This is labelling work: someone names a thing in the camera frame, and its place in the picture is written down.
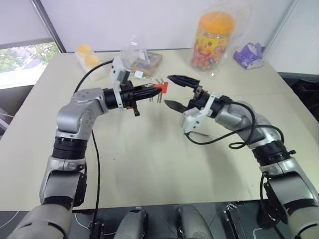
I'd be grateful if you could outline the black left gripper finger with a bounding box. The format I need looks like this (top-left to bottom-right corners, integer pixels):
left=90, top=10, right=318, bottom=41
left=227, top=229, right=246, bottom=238
left=134, top=85, right=160, bottom=94
left=134, top=90, right=160, bottom=102

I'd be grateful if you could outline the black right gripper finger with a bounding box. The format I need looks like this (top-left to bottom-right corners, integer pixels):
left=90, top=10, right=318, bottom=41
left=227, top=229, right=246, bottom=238
left=164, top=99, right=191, bottom=114
left=167, top=74, right=200, bottom=89

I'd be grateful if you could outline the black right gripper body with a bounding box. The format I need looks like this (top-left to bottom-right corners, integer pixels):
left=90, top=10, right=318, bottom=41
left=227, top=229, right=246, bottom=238
left=187, top=85, right=212, bottom=110

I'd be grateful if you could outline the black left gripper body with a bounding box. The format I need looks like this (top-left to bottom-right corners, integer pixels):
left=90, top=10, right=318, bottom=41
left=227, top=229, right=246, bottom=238
left=119, top=80, right=141, bottom=118

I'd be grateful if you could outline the red hex key holder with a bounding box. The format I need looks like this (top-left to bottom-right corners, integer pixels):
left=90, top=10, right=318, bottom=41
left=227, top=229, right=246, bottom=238
left=153, top=83, right=169, bottom=94

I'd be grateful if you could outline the brown box in clear bag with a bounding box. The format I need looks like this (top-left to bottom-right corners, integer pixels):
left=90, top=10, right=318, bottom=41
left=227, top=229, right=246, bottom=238
left=119, top=34, right=164, bottom=81

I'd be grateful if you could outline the candy jar with orange lid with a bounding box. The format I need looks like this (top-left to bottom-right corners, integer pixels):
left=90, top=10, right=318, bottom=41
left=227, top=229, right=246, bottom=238
left=191, top=9, right=236, bottom=73

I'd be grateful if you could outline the clear box with yellow balls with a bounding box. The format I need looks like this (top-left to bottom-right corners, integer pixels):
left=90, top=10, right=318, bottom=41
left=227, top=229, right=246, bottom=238
left=75, top=44, right=106, bottom=82

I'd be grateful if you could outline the purple tissue pack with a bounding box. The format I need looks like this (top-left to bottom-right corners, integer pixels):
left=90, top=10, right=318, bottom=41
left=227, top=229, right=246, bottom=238
left=233, top=42, right=265, bottom=71

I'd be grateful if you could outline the candy jar in plastic bag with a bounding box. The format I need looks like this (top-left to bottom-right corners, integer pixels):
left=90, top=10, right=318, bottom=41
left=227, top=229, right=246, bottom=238
left=188, top=0, right=246, bottom=81

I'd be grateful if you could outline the black bag beside table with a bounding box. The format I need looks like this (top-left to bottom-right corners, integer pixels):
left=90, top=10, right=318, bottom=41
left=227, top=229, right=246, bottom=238
left=277, top=72, right=319, bottom=111

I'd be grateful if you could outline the dark rounded grey shape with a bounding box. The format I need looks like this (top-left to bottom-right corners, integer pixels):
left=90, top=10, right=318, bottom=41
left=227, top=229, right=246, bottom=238
left=175, top=205, right=208, bottom=239
left=116, top=207, right=148, bottom=239

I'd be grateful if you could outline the white roller blind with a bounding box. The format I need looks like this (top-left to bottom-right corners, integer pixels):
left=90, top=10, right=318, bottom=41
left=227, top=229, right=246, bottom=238
left=0, top=0, right=54, bottom=50

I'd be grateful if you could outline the black flat box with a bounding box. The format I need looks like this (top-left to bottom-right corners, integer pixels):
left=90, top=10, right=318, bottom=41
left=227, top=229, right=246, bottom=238
left=222, top=201, right=265, bottom=239

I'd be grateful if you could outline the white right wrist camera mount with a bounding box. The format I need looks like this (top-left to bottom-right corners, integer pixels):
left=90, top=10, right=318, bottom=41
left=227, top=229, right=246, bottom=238
left=180, top=93, right=216, bottom=134

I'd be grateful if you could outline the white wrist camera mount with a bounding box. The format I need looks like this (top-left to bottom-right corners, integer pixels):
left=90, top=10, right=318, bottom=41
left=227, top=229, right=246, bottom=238
left=180, top=93, right=216, bottom=134
left=109, top=56, right=131, bottom=111

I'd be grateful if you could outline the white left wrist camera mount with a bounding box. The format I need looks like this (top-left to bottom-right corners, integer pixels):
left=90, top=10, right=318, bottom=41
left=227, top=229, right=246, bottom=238
left=109, top=56, right=131, bottom=111

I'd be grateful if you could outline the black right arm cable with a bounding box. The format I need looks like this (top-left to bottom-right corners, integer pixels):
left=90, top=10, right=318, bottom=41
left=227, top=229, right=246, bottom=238
left=183, top=95, right=286, bottom=150

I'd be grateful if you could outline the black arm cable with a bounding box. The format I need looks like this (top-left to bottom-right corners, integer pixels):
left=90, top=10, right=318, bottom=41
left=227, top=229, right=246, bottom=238
left=183, top=95, right=286, bottom=150
left=74, top=59, right=118, bottom=226

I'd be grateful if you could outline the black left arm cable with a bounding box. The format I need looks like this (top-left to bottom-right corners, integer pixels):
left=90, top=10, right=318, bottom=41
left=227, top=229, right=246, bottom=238
left=74, top=59, right=118, bottom=226

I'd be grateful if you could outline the dark window frame post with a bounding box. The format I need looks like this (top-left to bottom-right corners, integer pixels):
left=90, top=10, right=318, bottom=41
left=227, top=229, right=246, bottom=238
left=31, top=0, right=67, bottom=54

